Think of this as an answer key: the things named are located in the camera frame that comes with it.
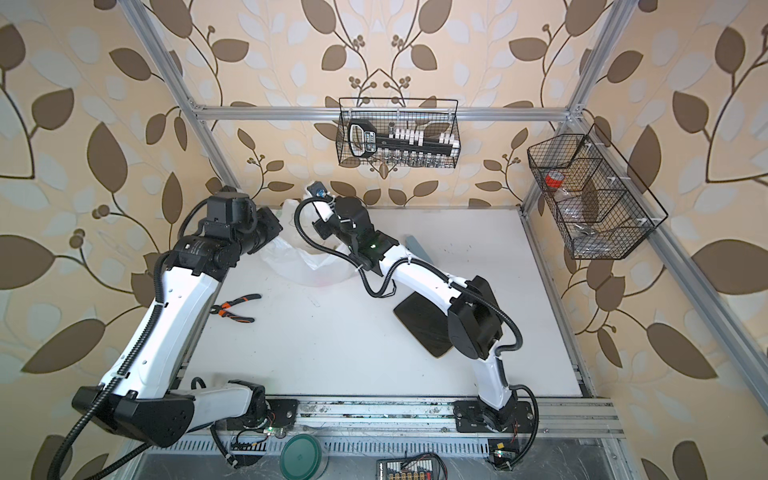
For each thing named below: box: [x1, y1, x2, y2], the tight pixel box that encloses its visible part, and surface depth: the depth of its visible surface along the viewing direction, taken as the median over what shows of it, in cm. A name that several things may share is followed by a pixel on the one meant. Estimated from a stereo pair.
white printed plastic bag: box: [262, 198, 361, 286], surface depth 82 cm
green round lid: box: [280, 433, 322, 480], surface depth 62 cm
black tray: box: [393, 291, 453, 358], surface depth 90 cm
